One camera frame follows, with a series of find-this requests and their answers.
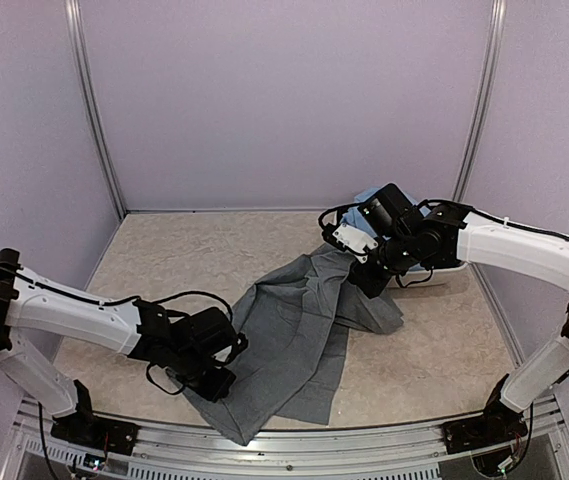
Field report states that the right aluminium frame post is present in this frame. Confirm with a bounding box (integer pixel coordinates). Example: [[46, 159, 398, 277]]
[[452, 0, 507, 202]]

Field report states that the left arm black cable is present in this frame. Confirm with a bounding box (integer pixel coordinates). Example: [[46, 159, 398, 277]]
[[0, 264, 238, 396]]

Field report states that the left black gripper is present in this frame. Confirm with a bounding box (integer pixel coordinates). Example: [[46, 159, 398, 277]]
[[170, 347, 237, 404]]

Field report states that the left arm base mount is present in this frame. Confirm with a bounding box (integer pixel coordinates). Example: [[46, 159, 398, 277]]
[[51, 412, 140, 456]]

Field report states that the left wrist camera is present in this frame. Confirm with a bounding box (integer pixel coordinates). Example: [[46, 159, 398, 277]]
[[224, 332, 248, 365]]

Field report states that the light blue shirt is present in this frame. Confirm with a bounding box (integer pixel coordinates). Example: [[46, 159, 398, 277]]
[[336, 183, 428, 239]]

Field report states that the front aluminium rail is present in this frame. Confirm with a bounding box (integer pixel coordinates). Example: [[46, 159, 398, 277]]
[[11, 394, 565, 480]]

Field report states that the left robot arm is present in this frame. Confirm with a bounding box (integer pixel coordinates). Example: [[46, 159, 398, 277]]
[[0, 249, 248, 445]]

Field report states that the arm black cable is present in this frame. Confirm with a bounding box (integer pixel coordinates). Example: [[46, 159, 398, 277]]
[[316, 198, 569, 291], [0, 264, 238, 396]]

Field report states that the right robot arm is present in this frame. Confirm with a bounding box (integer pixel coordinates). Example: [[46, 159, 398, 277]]
[[331, 184, 569, 444]]

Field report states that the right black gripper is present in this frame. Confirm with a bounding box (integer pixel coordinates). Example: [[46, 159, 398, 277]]
[[349, 231, 419, 297]]

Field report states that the left aluminium frame post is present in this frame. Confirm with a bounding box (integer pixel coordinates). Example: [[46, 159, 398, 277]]
[[64, 0, 128, 222]]

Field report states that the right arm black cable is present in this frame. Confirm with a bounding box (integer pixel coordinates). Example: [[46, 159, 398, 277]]
[[316, 198, 569, 291]]

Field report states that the grey long sleeve shirt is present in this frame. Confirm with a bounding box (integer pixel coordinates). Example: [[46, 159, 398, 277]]
[[185, 245, 403, 446]]

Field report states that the aluminium frame post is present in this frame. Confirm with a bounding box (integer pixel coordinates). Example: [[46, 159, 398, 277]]
[[452, 0, 507, 202], [64, 0, 128, 222]]

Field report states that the white plastic bin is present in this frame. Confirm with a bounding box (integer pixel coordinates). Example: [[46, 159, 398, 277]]
[[387, 263, 467, 289]]

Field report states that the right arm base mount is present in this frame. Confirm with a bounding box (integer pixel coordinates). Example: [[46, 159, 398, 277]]
[[442, 414, 528, 454]]

